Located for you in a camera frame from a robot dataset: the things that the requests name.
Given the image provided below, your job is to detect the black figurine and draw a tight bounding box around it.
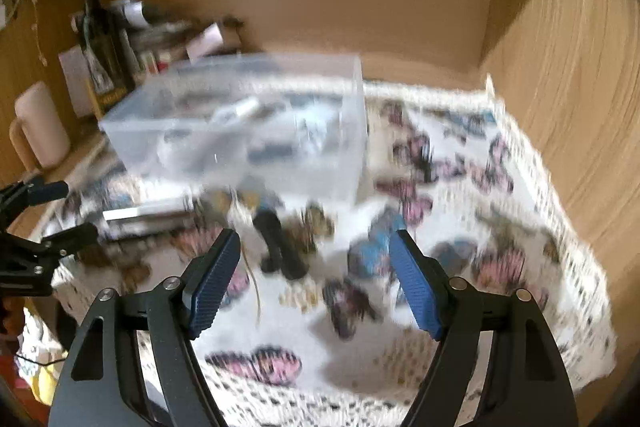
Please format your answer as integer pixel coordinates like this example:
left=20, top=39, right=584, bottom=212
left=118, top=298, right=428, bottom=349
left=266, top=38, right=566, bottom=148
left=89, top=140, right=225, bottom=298
left=251, top=206, right=307, bottom=281

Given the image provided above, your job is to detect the pile of desk clutter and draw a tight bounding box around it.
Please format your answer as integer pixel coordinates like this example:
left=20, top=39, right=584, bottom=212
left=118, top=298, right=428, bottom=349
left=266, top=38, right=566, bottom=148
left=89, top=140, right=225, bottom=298
left=107, top=0, right=246, bottom=75

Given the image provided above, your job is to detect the pink mug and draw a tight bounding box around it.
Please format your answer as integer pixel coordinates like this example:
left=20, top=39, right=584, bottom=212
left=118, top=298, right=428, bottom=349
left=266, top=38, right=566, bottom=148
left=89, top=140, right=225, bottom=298
left=11, top=81, right=72, bottom=171

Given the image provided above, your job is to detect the thin tan cord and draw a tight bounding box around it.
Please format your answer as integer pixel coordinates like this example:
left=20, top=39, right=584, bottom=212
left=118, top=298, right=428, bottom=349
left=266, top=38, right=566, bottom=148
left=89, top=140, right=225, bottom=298
left=239, top=244, right=263, bottom=325

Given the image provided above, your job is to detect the person's left hand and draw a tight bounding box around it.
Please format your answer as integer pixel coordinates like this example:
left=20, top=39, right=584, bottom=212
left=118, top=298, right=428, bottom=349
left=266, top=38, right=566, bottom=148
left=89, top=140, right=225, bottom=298
left=0, top=297, right=25, bottom=335

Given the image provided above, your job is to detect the silver flat case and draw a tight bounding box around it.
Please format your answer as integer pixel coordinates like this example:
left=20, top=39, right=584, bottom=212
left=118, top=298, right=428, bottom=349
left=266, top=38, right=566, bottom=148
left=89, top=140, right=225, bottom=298
left=101, top=201, right=197, bottom=230

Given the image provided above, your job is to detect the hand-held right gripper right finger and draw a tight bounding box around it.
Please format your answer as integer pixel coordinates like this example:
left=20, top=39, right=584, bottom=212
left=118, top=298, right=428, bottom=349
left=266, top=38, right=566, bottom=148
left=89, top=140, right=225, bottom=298
left=389, top=229, right=581, bottom=427

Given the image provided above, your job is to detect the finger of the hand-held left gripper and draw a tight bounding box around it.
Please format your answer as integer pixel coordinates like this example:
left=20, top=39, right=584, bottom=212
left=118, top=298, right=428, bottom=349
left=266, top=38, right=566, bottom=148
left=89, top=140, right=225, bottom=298
left=0, top=222, right=100, bottom=269
left=0, top=179, right=70, bottom=219

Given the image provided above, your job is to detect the clear plastic storage box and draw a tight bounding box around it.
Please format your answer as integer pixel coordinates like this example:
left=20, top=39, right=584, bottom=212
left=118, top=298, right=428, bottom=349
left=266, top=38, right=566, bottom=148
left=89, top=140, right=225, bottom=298
left=98, top=53, right=369, bottom=204

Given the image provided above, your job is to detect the dark glass bottle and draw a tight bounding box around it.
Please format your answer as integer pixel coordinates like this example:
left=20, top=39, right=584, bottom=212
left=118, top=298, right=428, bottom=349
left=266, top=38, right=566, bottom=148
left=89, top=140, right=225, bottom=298
left=79, top=0, right=137, bottom=95

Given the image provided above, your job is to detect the butterfly printed tablecloth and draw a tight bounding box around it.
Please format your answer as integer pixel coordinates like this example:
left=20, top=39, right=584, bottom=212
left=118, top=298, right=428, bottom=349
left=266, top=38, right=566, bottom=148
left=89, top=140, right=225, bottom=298
left=20, top=79, right=618, bottom=427

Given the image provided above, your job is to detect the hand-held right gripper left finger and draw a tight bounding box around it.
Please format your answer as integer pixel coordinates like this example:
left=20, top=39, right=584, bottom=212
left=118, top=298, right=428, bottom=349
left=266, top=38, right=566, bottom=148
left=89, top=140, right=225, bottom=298
left=47, top=228, right=242, bottom=427

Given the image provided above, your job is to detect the white paper sheet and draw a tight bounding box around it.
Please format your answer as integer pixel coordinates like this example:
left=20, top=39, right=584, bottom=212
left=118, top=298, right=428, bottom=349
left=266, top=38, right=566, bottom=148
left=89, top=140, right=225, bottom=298
left=58, top=46, right=98, bottom=118

